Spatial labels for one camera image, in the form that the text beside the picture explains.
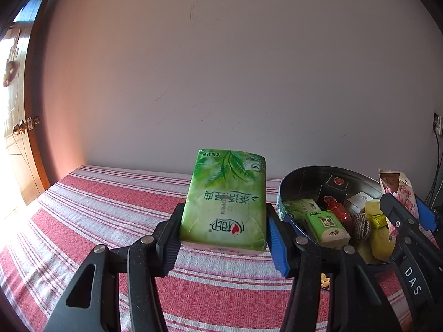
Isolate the wooden door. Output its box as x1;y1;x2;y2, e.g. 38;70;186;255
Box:
0;24;49;208

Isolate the red snack packet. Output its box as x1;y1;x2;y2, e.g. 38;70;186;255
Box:
327;201;354;230

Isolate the red white striped blanket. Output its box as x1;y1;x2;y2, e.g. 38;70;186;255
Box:
0;165;443;332

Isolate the leaf print green tissue pack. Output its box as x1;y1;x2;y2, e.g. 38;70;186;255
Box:
179;149;268;255

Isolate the yellow sponge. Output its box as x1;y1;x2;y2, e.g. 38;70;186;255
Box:
370;226;397;261
365;199;385;217

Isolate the small green tissue pack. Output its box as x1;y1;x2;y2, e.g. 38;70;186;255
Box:
285;199;321;222

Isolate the white card box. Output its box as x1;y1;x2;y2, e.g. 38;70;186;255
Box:
346;192;374;211

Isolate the pink flower snack packet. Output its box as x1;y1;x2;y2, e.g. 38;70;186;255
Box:
378;169;420;241

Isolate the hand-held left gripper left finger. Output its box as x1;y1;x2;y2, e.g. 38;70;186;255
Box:
43;202;186;332

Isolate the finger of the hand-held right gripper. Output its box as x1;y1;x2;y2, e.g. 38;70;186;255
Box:
380;193;424;250
416;197;443;239

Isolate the round printed tin container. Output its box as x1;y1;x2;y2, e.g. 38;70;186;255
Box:
277;164;405;286

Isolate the brown rope ball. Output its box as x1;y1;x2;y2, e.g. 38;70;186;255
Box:
351;212;371;243

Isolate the dark cable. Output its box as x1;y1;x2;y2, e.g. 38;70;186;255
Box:
424;128;443;208

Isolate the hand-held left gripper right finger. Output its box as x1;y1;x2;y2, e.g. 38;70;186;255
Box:
266;203;402;332

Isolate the light green tissue pack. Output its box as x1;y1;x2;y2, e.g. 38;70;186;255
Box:
306;211;351;250

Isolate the yellow snack packet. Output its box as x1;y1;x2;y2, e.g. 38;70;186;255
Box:
367;214;388;229

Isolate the black tin box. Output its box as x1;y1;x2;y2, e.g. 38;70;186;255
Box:
318;175;348;208

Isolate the brown hanging door decoration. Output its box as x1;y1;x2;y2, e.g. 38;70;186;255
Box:
3;29;20;87

